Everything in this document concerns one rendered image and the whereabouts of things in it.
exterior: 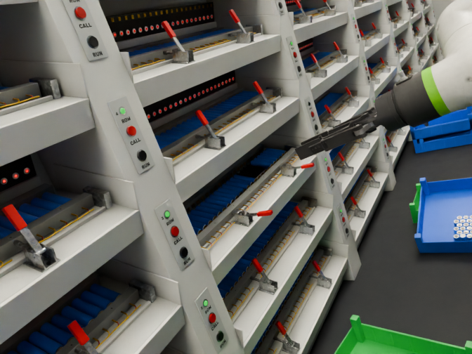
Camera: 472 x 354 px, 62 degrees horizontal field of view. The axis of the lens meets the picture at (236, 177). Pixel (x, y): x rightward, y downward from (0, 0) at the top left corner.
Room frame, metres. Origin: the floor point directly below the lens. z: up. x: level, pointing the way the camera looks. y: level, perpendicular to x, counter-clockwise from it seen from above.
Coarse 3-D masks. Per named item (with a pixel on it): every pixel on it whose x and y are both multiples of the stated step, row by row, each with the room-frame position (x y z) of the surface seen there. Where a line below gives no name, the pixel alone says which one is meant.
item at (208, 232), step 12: (288, 156) 1.13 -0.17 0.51; (276, 168) 1.06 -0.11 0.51; (264, 180) 0.99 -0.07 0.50; (276, 180) 1.02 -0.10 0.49; (252, 192) 0.94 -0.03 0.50; (240, 204) 0.89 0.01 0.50; (252, 204) 0.90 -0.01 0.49; (228, 216) 0.85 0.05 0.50; (204, 228) 0.80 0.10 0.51; (216, 228) 0.80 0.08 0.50; (228, 228) 0.81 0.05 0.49; (204, 240) 0.77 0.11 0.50; (216, 240) 0.77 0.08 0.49
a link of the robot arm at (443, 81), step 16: (464, 32) 0.68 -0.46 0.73; (448, 48) 0.70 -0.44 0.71; (464, 48) 0.66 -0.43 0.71; (448, 64) 0.67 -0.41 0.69; (464, 64) 0.64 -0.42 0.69; (432, 80) 0.67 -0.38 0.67; (448, 80) 0.65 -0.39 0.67; (464, 80) 0.63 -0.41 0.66; (432, 96) 0.67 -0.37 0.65; (448, 96) 0.65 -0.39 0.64; (464, 96) 0.64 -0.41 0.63; (448, 112) 0.68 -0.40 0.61
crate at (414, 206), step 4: (416, 184) 1.54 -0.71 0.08; (420, 184) 1.53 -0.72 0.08; (420, 188) 1.52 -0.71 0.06; (416, 196) 1.49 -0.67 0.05; (416, 200) 1.48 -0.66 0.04; (412, 204) 1.38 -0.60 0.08; (416, 204) 1.46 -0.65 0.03; (412, 208) 1.38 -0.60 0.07; (416, 208) 1.39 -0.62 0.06; (412, 212) 1.38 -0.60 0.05; (416, 212) 1.38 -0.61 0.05; (412, 216) 1.39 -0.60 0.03; (416, 216) 1.38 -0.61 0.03; (412, 220) 1.39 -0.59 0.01; (416, 220) 1.38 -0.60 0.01
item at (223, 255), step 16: (272, 144) 1.25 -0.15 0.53; (288, 144) 1.21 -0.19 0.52; (304, 160) 1.14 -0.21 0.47; (304, 176) 1.09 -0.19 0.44; (272, 192) 0.97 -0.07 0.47; (288, 192) 0.99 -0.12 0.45; (256, 208) 0.90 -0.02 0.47; (272, 208) 0.91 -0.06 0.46; (256, 224) 0.84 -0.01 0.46; (224, 240) 0.78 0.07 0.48; (240, 240) 0.78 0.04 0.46; (208, 256) 0.68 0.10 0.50; (224, 256) 0.73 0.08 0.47; (240, 256) 0.78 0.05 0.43; (224, 272) 0.73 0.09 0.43
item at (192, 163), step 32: (192, 96) 1.07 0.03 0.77; (224, 96) 1.16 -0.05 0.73; (256, 96) 1.13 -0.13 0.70; (288, 96) 1.19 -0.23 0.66; (160, 128) 0.93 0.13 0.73; (192, 128) 0.93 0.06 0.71; (224, 128) 0.93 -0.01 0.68; (256, 128) 0.95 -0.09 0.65; (192, 160) 0.79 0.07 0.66; (224, 160) 0.83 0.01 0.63; (192, 192) 0.73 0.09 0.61
